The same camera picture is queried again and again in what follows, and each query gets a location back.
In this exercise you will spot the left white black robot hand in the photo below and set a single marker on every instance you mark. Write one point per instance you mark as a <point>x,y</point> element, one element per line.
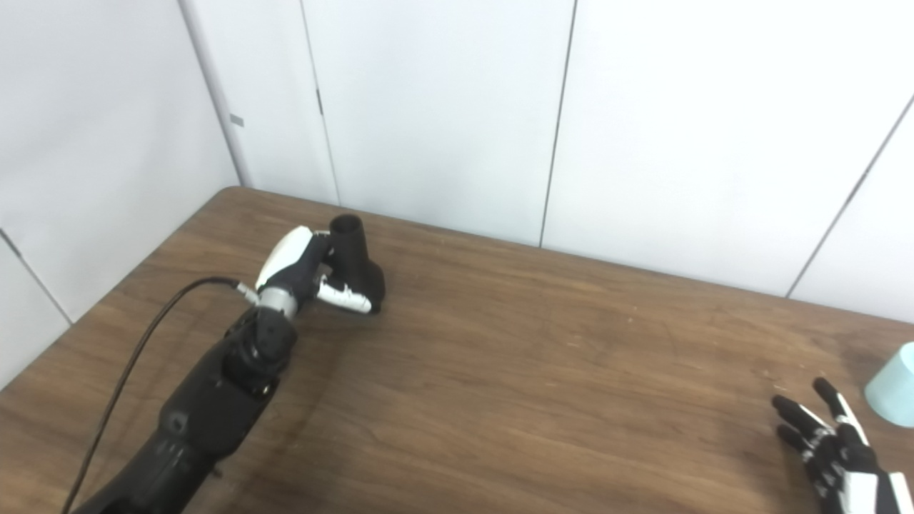
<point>296,268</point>

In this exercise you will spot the light blue cylinder cup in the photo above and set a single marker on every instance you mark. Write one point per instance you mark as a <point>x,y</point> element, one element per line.
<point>896,389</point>

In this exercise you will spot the black flared nozzle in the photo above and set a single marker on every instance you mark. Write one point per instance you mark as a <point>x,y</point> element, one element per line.
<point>360,264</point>

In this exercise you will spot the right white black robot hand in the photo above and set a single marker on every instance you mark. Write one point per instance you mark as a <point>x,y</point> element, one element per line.
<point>850,464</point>

